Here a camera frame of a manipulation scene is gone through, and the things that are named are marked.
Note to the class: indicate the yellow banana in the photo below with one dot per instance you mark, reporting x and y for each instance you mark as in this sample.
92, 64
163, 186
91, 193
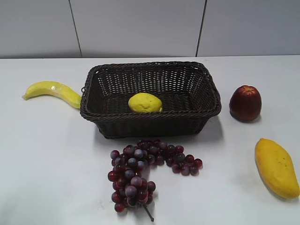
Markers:
54, 89

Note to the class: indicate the purple grape bunch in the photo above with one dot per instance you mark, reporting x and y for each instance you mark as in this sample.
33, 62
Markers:
131, 189

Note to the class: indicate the yellow lemon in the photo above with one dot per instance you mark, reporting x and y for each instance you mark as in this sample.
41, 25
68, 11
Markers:
145, 103

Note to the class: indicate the dark woven wicker basket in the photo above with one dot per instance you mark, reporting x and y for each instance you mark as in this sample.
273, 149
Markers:
186, 89

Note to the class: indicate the red apple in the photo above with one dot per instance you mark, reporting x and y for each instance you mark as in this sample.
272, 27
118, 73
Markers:
245, 103

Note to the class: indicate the yellow mango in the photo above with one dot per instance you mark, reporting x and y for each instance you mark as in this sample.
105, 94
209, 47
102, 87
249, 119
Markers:
276, 169

